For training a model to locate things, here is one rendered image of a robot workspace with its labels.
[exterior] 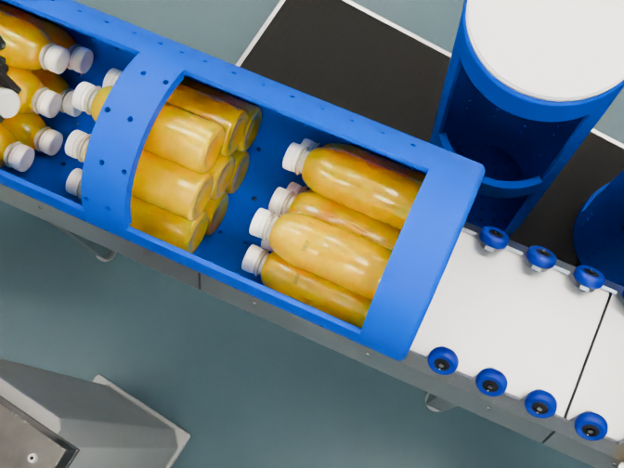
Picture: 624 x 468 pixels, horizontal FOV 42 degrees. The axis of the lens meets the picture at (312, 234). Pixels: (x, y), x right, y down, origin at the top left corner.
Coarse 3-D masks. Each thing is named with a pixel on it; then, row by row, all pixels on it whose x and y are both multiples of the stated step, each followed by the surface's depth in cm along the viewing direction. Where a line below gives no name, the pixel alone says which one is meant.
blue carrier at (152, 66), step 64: (0, 0) 129; (64, 0) 113; (128, 64) 104; (192, 64) 106; (64, 128) 132; (128, 128) 101; (320, 128) 103; (384, 128) 106; (64, 192) 123; (128, 192) 104; (256, 192) 127; (448, 192) 98; (192, 256) 107; (448, 256) 96; (320, 320) 105; (384, 320) 99
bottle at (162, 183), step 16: (80, 144) 112; (80, 160) 113; (144, 160) 109; (160, 160) 109; (144, 176) 109; (160, 176) 108; (176, 176) 108; (192, 176) 108; (208, 176) 110; (144, 192) 109; (160, 192) 109; (176, 192) 108; (192, 192) 108; (208, 192) 113; (176, 208) 109; (192, 208) 108
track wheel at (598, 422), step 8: (584, 416) 114; (592, 416) 114; (600, 416) 114; (576, 424) 115; (584, 424) 115; (592, 424) 114; (600, 424) 114; (584, 432) 115; (592, 432) 114; (600, 432) 114; (592, 440) 116
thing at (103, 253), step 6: (60, 228) 195; (66, 234) 202; (72, 234) 195; (78, 240) 204; (84, 240) 203; (90, 240) 207; (84, 246) 211; (90, 246) 208; (96, 246) 211; (102, 246) 215; (90, 252) 220; (96, 252) 213; (102, 252) 217; (108, 252) 221; (114, 252) 225; (102, 258) 224; (108, 258) 224
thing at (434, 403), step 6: (426, 396) 210; (432, 396) 194; (426, 402) 205; (432, 402) 195; (438, 402) 188; (444, 402) 182; (432, 408) 210; (438, 408) 201; (444, 408) 195; (450, 408) 188
